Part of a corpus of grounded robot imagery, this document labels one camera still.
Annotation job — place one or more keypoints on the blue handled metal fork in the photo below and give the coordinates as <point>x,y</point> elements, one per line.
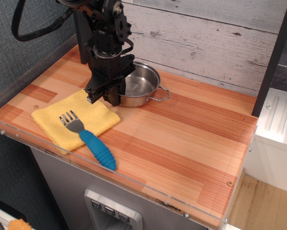
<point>100,151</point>

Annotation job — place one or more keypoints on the orange sponge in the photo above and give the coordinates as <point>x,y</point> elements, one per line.
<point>19,224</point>

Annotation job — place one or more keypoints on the stainless steel pot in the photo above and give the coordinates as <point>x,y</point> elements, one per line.
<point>141,86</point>

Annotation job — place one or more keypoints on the white toy sink counter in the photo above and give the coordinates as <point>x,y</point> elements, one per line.
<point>266,159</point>

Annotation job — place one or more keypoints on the silver dispenser button panel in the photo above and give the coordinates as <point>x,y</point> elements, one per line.
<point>107,214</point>

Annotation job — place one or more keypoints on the clear acrylic table edge guard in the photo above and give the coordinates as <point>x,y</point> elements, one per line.
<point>211,221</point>

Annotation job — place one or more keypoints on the grey toy fridge cabinet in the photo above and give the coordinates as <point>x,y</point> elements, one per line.
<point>68,183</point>

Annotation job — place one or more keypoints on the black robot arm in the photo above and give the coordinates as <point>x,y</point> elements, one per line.
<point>102,33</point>

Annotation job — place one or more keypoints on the dark grey right post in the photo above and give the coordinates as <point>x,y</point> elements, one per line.
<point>271,68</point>

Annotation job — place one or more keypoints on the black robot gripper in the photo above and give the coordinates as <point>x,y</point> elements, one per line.
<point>108,77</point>

